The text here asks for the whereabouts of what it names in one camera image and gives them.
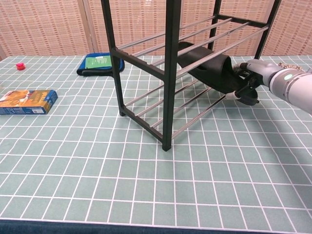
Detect black rubber slipper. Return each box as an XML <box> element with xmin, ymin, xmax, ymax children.
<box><xmin>177</xmin><ymin>41</ymin><xmax>246</xmax><ymax>95</ymax></box>

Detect bamboo folding screen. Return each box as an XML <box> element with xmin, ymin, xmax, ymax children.
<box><xmin>0</xmin><ymin>0</ymin><xmax>312</xmax><ymax>61</ymax></box>

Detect green booklet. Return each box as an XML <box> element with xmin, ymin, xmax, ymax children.
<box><xmin>85</xmin><ymin>55</ymin><xmax>113</xmax><ymax>69</ymax></box>

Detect blue and orange carton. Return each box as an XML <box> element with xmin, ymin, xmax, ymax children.
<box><xmin>0</xmin><ymin>89</ymin><xmax>59</xmax><ymax>115</ymax></box>

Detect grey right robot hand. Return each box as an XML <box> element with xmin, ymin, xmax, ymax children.
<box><xmin>225</xmin><ymin>59</ymin><xmax>279</xmax><ymax>106</ymax></box>

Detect braided beige rope bundle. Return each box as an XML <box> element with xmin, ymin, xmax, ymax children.
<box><xmin>277</xmin><ymin>62</ymin><xmax>305</xmax><ymax>72</ymax></box>

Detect green checked tablecloth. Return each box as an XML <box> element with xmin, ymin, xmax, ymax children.
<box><xmin>0</xmin><ymin>55</ymin><xmax>312</xmax><ymax>226</ymax></box>

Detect blue green pouch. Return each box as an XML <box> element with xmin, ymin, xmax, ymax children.
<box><xmin>76</xmin><ymin>52</ymin><xmax>125</xmax><ymax>77</ymax></box>

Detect black metal shoe rack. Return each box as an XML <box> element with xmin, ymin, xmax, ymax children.
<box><xmin>100</xmin><ymin>0</ymin><xmax>282</xmax><ymax>152</ymax></box>

